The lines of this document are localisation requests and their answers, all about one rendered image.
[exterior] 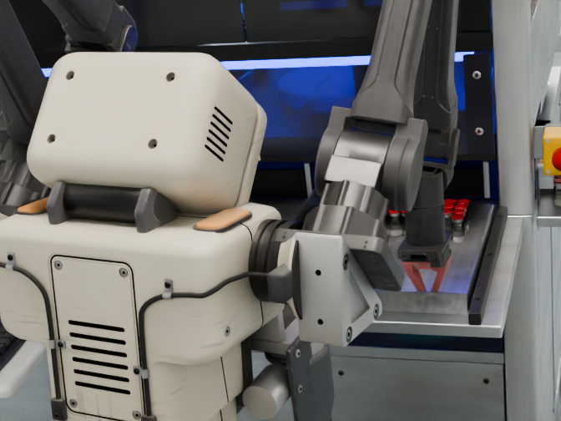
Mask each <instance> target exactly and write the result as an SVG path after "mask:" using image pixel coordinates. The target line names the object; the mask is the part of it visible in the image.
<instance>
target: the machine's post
mask: <svg viewBox="0 0 561 421"><path fill-rule="evenodd" d="M491 13H492V35H493V78H494V100H495V122H496V144H497V166H498V206H506V207H507V208H508V217H523V218H524V230H523V238H522V242H521V246H520V251H519V255H518V263H517V267H516V271H515V276H514V280H513V287H512V291H511V296H510V300H509V304H508V312H507V316H506V321H505V325H504V329H503V339H504V362H505V383H506V405H507V421H541V418H540V384H539V350H538V282H537V247H536V213H535V178H534V143H533V75H532V41H531V7H530V0H491Z"/></svg>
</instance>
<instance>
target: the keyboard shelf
mask: <svg viewBox="0 0 561 421"><path fill-rule="evenodd" d="M46 354H47V348H46V346H45V345H43V344H42V343H41V342H35V341H29V340H27V341H26V342H25V343H24V344H23V345H22V346H21V347H20V348H19V349H18V351H17V352H16V353H15V354H14V355H13V357H12V358H11V359H10V360H9V361H8V363H7V364H6V365H5V366H4V367H3V369H2V370H1V371H0V398H9V397H11V396H13V395H14V394H15V393H16V392H17V390H18V389H19V388H20V387H21V385H22V384H23V383H24V381H25V380H26V379H27V378H28V376H29V375H30V374H31V373H32V371H33V370H34V369H35V368H36V367H37V366H38V365H39V363H40V362H41V361H42V360H43V358H44V357H45V356H46Z"/></svg>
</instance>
